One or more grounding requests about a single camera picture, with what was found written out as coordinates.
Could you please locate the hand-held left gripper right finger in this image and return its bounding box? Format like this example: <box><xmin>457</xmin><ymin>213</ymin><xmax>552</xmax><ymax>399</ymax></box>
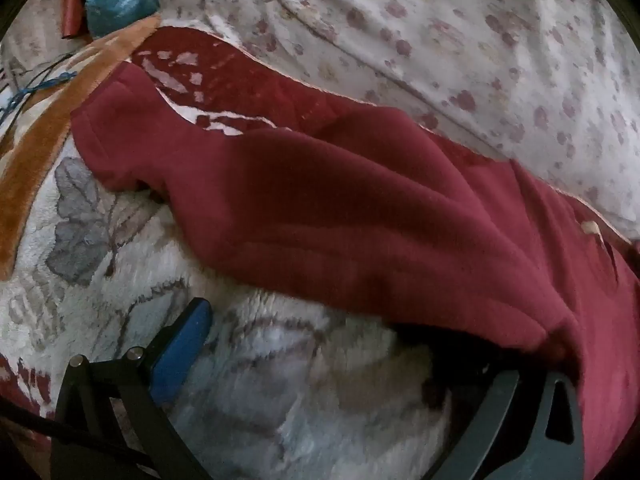
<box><xmin>425</xmin><ymin>367</ymin><xmax>586</xmax><ymax>480</ymax></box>

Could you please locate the maroon knit garment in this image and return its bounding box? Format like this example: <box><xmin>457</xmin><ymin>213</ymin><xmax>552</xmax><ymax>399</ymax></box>
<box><xmin>70</xmin><ymin>62</ymin><xmax>640</xmax><ymax>480</ymax></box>

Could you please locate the blue string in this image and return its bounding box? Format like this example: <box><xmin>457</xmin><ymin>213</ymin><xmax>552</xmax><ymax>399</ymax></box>
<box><xmin>0</xmin><ymin>54</ymin><xmax>78</xmax><ymax>118</ymax></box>

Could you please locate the plush floral blanket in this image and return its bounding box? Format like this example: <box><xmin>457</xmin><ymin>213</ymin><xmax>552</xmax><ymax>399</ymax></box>
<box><xmin>0</xmin><ymin>14</ymin><xmax>640</xmax><ymax>480</ymax></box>

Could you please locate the white floral bed sheet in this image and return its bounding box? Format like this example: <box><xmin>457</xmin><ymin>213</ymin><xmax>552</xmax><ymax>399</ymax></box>
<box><xmin>0</xmin><ymin>0</ymin><xmax>640</xmax><ymax>242</ymax></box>

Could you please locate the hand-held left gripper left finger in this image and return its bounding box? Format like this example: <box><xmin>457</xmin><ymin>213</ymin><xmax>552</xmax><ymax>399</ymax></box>
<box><xmin>51</xmin><ymin>297</ymin><xmax>217</xmax><ymax>480</ymax></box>

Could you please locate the black cable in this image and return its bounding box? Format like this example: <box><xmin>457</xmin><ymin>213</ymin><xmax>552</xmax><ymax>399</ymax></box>
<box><xmin>0</xmin><ymin>399</ymin><xmax>153</xmax><ymax>467</ymax></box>

